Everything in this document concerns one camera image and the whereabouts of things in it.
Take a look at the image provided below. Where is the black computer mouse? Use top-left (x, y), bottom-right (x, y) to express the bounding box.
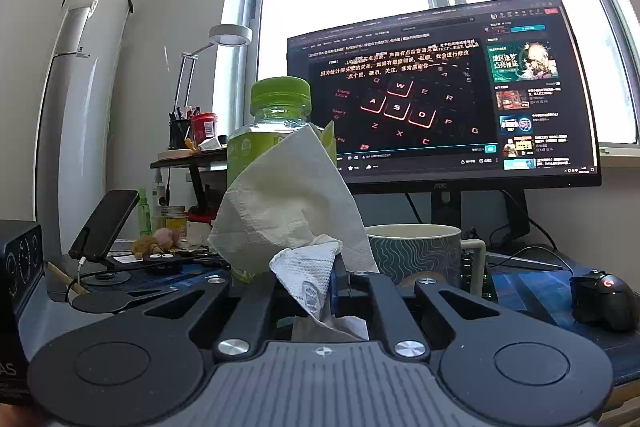
top-left (571, 271), bottom-right (635, 333)

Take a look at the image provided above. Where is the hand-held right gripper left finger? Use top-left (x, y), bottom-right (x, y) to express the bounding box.
top-left (116, 273), bottom-right (321, 362)

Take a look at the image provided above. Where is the black phone stand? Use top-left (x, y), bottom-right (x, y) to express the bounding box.
top-left (71, 252), bottom-right (132, 314)

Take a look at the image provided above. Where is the black smartphone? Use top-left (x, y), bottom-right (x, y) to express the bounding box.
top-left (68, 190), bottom-right (140, 260)

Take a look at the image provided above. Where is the white paper tissue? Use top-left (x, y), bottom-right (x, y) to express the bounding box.
top-left (207, 123), bottom-right (380, 342)

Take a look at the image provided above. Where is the green capped plastic bottle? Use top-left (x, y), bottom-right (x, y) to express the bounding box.
top-left (226, 77), bottom-right (339, 285)

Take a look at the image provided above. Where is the patterned ceramic mug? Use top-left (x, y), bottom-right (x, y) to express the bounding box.
top-left (366, 224), bottom-right (487, 297)

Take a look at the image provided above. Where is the black pen holder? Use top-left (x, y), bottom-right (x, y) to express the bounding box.
top-left (168, 106), bottom-right (194, 150)

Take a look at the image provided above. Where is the white desk lamp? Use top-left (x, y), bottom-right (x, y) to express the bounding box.
top-left (172, 24), bottom-right (253, 112)

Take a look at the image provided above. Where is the red plastic container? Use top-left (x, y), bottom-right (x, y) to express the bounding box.
top-left (191, 112), bottom-right (219, 146)

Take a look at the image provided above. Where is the green spray bottle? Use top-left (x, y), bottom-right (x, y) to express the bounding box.
top-left (137, 188), bottom-right (153, 238)

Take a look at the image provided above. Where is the small brown plush toy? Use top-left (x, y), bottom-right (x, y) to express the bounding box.
top-left (131, 228), bottom-right (182, 257)

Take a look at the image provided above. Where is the black computer monitor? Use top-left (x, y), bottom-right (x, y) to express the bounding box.
top-left (286, 0), bottom-right (603, 270)

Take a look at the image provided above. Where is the wooden stick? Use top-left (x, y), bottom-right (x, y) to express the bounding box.
top-left (45, 262), bottom-right (89, 296)

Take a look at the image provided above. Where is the black desk shelf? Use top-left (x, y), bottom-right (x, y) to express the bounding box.
top-left (150, 147), bottom-right (229, 214)

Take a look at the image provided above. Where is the white tower air conditioner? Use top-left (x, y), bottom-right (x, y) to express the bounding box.
top-left (34, 0), bottom-right (134, 253)

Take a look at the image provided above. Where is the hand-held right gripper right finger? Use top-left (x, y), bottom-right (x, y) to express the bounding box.
top-left (330, 254), bottom-right (527, 362)

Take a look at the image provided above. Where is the yellow glass jar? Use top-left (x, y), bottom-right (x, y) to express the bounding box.
top-left (162, 206), bottom-right (189, 239)

